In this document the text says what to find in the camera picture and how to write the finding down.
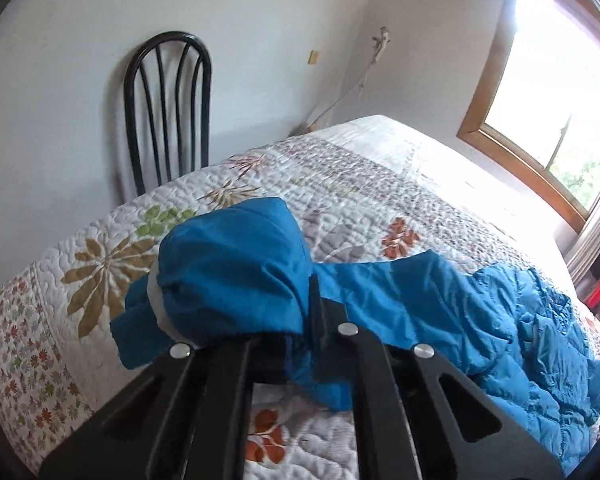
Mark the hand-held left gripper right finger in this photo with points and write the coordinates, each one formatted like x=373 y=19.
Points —
x=316 y=320

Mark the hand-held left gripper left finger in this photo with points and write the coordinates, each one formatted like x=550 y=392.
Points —
x=215 y=385

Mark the blue puffer jacket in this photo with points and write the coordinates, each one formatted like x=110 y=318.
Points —
x=240 y=270

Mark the floral quilted bedspread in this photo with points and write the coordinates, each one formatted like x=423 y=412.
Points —
x=80 y=310

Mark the grey curtain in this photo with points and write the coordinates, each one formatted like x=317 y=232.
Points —
x=595 y=240

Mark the black metal chair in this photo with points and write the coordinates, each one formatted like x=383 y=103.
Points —
x=175 y=35

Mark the wooden framed window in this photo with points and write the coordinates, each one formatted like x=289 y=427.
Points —
x=545 y=85

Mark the yellow wall socket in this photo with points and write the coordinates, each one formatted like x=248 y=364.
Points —
x=313 y=57

